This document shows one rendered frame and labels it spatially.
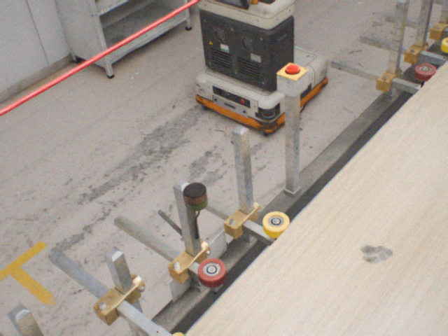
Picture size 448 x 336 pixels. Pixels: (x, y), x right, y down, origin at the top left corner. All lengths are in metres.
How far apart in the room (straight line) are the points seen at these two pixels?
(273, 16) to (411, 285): 1.86
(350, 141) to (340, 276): 0.85
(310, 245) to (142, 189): 1.72
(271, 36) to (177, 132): 0.90
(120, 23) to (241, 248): 3.09
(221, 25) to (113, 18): 1.57
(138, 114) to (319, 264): 2.41
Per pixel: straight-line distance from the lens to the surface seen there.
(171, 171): 3.22
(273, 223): 1.63
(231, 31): 3.22
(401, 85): 2.39
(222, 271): 1.52
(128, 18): 4.68
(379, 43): 2.67
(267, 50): 3.10
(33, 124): 3.90
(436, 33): 2.79
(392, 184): 1.78
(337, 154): 2.18
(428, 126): 2.03
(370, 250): 1.57
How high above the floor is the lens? 2.11
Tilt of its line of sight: 42 degrees down
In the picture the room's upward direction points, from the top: 7 degrees counter-clockwise
